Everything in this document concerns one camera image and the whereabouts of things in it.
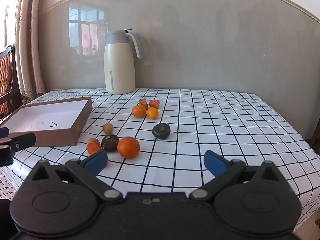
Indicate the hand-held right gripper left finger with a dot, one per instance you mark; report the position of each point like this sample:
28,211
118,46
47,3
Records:
96,162

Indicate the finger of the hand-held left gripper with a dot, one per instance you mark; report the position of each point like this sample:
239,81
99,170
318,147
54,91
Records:
4,132
25,140

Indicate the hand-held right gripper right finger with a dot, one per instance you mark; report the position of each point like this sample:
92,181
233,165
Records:
215,163

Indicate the tan round fruit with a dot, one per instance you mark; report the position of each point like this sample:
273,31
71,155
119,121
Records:
108,128

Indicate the large orange with stem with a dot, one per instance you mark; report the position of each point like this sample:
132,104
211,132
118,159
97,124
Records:
128,147

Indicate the brown cardboard box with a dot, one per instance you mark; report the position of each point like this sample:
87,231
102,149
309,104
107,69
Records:
50,112

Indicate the carrot chunk with dark spots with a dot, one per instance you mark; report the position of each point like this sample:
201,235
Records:
143,102

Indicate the orange carrot chunk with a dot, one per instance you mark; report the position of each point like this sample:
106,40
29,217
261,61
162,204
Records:
154,104
93,147

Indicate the dark wrinkled fruit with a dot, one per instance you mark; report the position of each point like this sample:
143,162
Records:
161,131
109,143

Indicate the white black checkered tablecloth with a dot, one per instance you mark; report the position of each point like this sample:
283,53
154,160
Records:
225,130

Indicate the wooden sofa orange cushions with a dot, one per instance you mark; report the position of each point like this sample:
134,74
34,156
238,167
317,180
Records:
5,75

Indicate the medium orange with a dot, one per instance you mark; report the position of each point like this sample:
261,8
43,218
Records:
139,111

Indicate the small orange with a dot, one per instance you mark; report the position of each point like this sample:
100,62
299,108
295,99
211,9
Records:
152,113

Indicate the beige lace-trimmed curtain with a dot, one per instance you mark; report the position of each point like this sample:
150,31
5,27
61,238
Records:
27,42

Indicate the cream thermos jug grey lid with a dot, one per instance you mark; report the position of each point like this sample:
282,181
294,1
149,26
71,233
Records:
120,67

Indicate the window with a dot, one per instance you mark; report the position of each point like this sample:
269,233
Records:
6,17

